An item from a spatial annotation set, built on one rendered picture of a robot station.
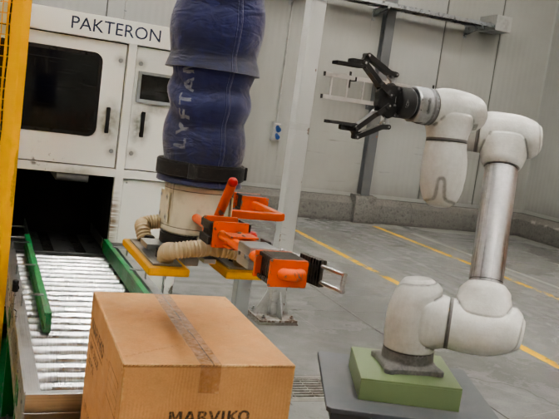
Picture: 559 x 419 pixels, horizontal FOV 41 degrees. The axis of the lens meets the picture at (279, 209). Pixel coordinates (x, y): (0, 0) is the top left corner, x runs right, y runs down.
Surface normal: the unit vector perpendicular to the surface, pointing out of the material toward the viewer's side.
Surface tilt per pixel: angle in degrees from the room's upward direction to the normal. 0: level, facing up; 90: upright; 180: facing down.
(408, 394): 90
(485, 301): 66
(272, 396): 90
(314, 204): 90
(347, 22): 90
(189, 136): 75
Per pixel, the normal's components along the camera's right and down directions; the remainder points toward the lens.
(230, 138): 0.66, -0.06
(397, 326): -0.64, 0.04
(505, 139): -0.21, -0.19
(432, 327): -0.21, 0.14
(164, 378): 0.34, 0.16
